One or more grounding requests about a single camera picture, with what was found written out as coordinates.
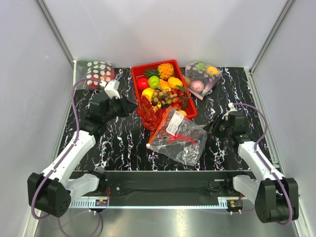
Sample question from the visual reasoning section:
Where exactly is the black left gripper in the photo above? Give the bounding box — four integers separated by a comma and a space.
103, 93, 138, 122

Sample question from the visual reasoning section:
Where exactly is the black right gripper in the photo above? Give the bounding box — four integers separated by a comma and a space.
202, 114, 233, 139

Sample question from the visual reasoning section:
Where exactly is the red plastic lobster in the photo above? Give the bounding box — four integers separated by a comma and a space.
136, 96, 166, 130

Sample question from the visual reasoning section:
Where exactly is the red chili pepper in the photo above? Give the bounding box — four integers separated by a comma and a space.
167, 134, 198, 145

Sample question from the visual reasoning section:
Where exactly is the clear zip top bag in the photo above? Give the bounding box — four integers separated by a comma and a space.
146, 107, 207, 166

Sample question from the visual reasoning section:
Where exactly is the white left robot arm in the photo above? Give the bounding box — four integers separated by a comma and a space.
27, 92, 138, 220

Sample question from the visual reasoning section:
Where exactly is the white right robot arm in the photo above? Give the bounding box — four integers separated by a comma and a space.
203, 111, 299, 224

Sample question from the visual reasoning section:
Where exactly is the spotted bag with red fruit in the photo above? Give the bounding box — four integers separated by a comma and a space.
73, 60, 116, 92

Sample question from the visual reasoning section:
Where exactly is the spotted bag with vegetables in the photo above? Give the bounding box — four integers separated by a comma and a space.
184, 61, 222, 100

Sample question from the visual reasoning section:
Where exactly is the red plastic bin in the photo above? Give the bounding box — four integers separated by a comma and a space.
131, 59, 198, 119

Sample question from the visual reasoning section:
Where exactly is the red apple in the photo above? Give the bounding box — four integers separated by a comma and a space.
136, 77, 150, 91

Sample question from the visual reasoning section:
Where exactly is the yellow pepper left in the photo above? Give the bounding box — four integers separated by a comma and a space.
142, 87, 155, 102

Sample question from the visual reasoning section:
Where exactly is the yellow round fruit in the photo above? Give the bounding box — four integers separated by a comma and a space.
178, 110, 187, 116

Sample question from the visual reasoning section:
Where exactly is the purple onion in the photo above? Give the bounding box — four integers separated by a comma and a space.
190, 80, 204, 93

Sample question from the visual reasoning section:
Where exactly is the green apple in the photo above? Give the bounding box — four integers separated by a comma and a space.
148, 76, 160, 90

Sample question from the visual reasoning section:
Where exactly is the lychee and longan bunch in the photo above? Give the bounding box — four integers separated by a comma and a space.
151, 89, 192, 111

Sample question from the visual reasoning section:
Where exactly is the orange pineapple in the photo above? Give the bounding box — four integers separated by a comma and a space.
158, 63, 174, 80

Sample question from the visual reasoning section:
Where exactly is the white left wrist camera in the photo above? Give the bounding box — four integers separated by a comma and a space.
104, 80, 120, 99

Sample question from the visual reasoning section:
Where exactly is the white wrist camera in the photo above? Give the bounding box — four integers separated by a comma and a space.
222, 103, 237, 121
104, 80, 120, 99

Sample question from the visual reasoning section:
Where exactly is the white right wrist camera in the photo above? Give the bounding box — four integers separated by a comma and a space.
222, 103, 237, 121

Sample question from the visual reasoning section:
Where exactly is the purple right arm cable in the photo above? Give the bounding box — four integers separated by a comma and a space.
199, 103, 296, 226

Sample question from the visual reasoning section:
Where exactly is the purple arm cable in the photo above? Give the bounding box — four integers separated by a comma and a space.
199, 103, 296, 226
31, 78, 107, 236

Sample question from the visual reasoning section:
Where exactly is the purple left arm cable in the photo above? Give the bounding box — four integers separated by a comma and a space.
31, 78, 107, 236

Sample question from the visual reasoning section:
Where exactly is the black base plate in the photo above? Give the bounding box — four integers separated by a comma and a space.
78, 170, 257, 207

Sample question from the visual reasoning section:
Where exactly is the aluminium front rail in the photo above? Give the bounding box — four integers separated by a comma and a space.
32, 179, 301, 210

